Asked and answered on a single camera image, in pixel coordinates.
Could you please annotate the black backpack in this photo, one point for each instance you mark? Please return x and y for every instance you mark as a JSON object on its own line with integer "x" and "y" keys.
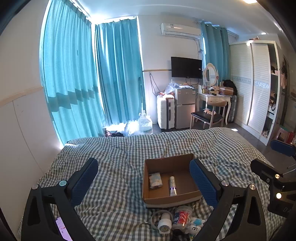
{"x": 230, "y": 84}

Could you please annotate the brown cardboard box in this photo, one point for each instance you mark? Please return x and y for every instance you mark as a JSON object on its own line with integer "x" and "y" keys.
{"x": 167, "y": 182}

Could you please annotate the pink plastic stool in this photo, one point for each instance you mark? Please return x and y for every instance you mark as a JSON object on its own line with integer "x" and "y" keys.
{"x": 284, "y": 135}

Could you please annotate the silver mini fridge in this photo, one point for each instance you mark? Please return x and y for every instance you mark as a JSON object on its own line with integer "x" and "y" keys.
{"x": 185, "y": 99}

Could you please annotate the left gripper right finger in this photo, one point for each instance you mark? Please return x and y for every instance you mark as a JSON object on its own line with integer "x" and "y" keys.
{"x": 248, "y": 222}

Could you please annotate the dark grey suitcase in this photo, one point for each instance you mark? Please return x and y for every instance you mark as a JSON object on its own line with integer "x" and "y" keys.
{"x": 233, "y": 109}

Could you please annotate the white cosmetic tube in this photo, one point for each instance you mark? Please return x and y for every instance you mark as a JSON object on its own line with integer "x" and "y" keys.
{"x": 173, "y": 189}

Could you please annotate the white plush toy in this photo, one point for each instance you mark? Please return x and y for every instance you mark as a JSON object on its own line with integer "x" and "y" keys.
{"x": 194, "y": 227}

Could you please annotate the middle turquoise curtain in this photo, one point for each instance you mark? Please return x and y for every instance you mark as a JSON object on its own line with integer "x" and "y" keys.
{"x": 120, "y": 70}

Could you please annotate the white suitcase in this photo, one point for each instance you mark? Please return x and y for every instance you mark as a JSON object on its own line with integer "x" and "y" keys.
{"x": 166, "y": 111}

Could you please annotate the left turquoise curtain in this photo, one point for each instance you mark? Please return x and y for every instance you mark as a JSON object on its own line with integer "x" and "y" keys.
{"x": 69, "y": 73}

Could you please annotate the white sliding wardrobe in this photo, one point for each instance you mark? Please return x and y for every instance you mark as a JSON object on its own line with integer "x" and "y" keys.
{"x": 255, "y": 71}

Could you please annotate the grey checkered bed quilt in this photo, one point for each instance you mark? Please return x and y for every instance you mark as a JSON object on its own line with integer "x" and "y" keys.
{"x": 113, "y": 208}

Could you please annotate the right turquoise curtain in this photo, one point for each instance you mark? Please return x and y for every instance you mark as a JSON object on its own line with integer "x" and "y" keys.
{"x": 217, "y": 49}

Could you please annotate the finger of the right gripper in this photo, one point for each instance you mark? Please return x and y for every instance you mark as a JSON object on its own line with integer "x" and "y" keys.
{"x": 283, "y": 148}
{"x": 265, "y": 172}

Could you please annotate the white air conditioner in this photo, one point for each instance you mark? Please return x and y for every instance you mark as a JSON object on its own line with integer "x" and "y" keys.
{"x": 176, "y": 30}

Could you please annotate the white small hair dryer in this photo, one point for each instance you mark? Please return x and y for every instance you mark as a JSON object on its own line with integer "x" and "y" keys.
{"x": 165, "y": 223}

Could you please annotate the black seat wooden chair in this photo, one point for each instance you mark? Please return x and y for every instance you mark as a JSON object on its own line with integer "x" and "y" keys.
{"x": 210, "y": 117}

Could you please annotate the clear water jug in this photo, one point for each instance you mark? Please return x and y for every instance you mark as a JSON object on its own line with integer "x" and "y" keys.
{"x": 145, "y": 123}

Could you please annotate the tissue pack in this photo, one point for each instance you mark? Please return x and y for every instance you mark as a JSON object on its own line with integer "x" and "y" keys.
{"x": 155, "y": 180}

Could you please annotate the turquoise curtain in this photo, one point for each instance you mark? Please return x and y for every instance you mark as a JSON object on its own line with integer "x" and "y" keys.
{"x": 217, "y": 49}
{"x": 120, "y": 70}
{"x": 69, "y": 73}

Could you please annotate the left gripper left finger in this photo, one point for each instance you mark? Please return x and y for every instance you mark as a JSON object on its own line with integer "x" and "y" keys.
{"x": 38, "y": 219}

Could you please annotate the white dressing table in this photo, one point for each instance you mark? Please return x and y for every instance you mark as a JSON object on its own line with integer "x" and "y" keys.
{"x": 209, "y": 98}

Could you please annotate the oval vanity mirror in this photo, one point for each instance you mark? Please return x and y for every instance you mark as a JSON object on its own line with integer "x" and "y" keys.
{"x": 210, "y": 75}

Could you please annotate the black wall television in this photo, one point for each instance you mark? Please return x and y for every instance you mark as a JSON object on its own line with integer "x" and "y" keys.
{"x": 186, "y": 68}

